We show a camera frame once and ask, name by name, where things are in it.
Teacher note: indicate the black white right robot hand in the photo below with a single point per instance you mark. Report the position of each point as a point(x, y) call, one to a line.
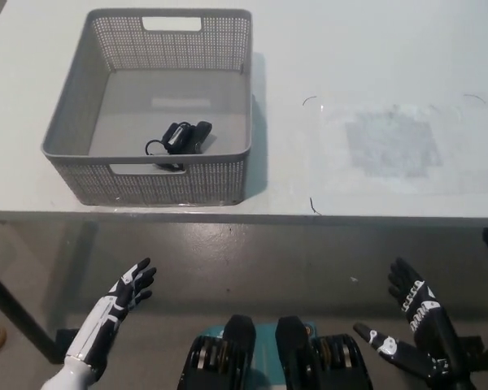
point(431, 333)

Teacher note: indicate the black slanted table leg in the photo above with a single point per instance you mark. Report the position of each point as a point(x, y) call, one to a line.
point(20, 313)

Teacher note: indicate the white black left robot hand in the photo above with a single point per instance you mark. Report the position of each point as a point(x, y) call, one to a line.
point(105, 321)

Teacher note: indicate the grey perforated plastic basket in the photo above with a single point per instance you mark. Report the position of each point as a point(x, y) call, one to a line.
point(166, 81)

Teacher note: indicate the black left robot leg block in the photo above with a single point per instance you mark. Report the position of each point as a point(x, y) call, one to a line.
point(236, 345)

